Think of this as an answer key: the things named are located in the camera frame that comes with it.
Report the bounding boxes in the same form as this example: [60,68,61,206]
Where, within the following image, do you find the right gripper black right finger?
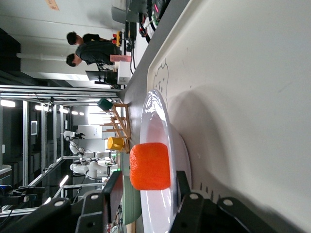
[170,171,302,233]

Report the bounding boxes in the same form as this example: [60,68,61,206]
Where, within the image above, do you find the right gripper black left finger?
[0,171,123,233]

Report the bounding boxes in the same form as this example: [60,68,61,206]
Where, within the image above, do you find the orange fruit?
[129,142,171,191]

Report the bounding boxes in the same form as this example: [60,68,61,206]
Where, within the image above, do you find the white round plate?
[139,89,192,233]

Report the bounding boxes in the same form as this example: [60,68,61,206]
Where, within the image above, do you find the light green bowl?
[121,174,143,225]

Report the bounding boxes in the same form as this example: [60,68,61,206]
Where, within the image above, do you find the yellow cup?
[107,136,125,151]

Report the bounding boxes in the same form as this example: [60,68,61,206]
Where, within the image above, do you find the wooden dish rack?
[102,101,132,154]

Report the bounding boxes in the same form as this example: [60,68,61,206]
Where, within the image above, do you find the dark green cup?
[97,97,114,111]

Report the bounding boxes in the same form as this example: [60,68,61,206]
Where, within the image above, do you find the white box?
[116,62,133,85]

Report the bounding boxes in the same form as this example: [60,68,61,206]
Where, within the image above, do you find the cream tray with bear print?
[147,0,311,233]

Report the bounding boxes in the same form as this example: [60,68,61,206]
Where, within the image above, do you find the pink box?
[109,54,132,63]

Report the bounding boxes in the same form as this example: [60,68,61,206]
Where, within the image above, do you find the person in black shirt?
[66,41,117,67]
[67,31,115,47]

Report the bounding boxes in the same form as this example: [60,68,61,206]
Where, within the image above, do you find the black electronics box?
[145,0,171,25]

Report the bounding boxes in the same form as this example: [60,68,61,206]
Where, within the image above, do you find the aluminium frame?
[0,84,122,216]

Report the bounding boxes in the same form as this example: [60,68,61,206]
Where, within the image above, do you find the orange wall sign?
[45,0,60,11]

